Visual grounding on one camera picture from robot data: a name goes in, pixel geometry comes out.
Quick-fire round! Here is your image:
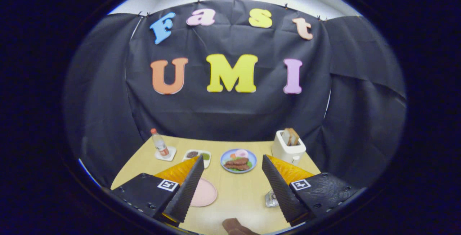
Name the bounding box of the white square coaster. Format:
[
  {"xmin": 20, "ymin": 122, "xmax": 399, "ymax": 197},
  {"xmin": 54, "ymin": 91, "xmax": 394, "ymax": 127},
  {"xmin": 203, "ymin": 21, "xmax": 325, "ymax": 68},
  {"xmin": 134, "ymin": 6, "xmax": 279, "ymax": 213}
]
[{"xmin": 155, "ymin": 146, "xmax": 177, "ymax": 162}]

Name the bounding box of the white divided tray with beans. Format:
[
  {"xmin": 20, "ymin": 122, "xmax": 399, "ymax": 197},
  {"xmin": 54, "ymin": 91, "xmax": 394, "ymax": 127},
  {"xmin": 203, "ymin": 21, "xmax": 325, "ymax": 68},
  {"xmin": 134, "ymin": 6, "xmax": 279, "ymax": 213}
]
[{"xmin": 183, "ymin": 149, "xmax": 212, "ymax": 169}]

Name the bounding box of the pink plate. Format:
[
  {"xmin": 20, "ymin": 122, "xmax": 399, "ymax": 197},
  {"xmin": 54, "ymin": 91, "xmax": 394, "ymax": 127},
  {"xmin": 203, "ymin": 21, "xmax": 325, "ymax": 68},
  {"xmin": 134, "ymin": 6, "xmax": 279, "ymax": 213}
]
[{"xmin": 190, "ymin": 177, "xmax": 218, "ymax": 207}]

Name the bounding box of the clear water bottle red label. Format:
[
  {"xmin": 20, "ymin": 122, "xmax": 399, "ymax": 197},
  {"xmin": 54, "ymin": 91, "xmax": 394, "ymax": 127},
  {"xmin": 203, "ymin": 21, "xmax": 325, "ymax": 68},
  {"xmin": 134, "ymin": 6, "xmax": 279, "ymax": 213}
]
[{"xmin": 151, "ymin": 128, "xmax": 170, "ymax": 157}]

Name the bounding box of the blue plate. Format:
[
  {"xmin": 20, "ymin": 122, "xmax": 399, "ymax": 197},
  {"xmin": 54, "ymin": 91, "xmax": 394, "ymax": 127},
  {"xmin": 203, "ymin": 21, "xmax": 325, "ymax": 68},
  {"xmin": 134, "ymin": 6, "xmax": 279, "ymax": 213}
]
[{"xmin": 220, "ymin": 149, "xmax": 258, "ymax": 174}]

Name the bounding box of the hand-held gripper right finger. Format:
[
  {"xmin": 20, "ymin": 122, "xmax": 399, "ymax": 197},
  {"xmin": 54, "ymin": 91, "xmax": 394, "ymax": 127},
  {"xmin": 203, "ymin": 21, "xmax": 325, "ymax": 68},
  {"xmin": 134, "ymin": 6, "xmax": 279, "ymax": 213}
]
[{"xmin": 262, "ymin": 154, "xmax": 366, "ymax": 225}]

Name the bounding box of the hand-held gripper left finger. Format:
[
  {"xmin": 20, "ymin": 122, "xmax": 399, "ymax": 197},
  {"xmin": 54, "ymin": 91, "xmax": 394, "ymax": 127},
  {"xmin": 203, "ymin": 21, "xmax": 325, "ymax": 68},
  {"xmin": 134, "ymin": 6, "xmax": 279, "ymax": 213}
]
[{"xmin": 110, "ymin": 155, "xmax": 205, "ymax": 225}]

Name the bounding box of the metal wire cutlery basket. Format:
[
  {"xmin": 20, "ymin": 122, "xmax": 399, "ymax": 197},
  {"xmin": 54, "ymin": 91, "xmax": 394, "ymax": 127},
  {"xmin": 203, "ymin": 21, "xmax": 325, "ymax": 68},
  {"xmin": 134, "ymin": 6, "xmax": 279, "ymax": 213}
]
[{"xmin": 265, "ymin": 189, "xmax": 280, "ymax": 208}]

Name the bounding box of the white toaster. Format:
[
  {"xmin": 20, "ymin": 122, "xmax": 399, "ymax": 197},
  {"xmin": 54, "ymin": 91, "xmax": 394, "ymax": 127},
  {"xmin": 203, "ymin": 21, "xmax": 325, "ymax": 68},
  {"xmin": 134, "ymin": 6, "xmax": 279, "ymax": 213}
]
[{"xmin": 271, "ymin": 130, "xmax": 306, "ymax": 166}]

